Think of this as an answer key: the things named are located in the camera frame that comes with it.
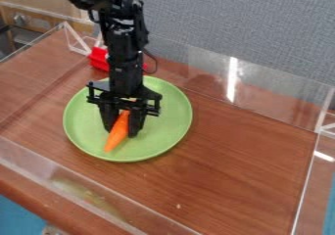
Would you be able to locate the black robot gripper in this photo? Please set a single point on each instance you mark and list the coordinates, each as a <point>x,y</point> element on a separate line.
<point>123,92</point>

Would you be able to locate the orange toy carrot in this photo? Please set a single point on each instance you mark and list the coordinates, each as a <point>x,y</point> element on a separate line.
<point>118,132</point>

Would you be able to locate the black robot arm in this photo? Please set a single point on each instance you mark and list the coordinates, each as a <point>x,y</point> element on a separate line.
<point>125,35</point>

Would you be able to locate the green round plate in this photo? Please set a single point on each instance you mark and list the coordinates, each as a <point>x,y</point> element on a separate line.
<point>161,134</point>

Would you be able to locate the red plastic block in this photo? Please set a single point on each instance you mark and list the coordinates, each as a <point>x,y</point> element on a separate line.
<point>98,58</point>

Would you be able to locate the clear acrylic enclosure wall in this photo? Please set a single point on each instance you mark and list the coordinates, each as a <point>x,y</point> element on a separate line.
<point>251,172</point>

